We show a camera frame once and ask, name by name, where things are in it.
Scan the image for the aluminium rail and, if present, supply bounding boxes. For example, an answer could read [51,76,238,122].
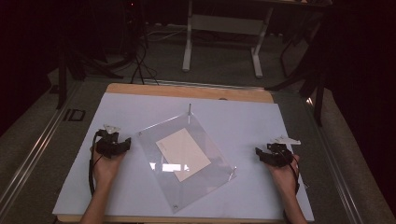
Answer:
[304,96,366,224]
[142,78,266,91]
[0,81,82,216]

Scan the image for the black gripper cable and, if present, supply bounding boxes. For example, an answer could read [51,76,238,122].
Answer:
[289,154,302,195]
[87,129,106,198]

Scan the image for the white floor cable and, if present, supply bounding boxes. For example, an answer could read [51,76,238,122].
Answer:
[145,25,189,43]

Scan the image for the photo card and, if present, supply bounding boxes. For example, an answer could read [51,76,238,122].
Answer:
[155,127,213,183]

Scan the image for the person's left hand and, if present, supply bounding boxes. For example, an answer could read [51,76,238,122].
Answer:
[90,146,127,188]

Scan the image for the black floor cables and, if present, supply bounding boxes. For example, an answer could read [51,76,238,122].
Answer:
[130,36,161,86]

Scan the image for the person's right hand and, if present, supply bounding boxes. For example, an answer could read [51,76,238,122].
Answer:
[264,154,301,195]

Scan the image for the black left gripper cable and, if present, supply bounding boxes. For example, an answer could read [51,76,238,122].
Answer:
[87,129,106,198]

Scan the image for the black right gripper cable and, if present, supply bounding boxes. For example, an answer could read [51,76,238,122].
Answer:
[289,154,302,195]

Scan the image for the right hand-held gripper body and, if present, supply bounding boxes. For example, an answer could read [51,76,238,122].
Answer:
[266,134,302,168]

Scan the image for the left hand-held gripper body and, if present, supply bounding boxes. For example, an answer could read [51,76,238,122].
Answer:
[94,124,125,160]

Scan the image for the white metal desk frame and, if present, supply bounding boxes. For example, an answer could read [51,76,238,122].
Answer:
[181,0,276,79]

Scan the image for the white table mat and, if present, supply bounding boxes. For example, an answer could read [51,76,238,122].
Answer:
[51,91,316,223]

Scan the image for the black floor socket plate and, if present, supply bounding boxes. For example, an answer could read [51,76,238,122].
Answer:
[63,108,87,122]

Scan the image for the black metal stand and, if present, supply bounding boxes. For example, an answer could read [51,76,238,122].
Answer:
[264,27,329,127]
[55,40,125,110]

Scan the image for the clear acrylic photo frame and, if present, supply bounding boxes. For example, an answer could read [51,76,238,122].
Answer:
[135,104,238,215]

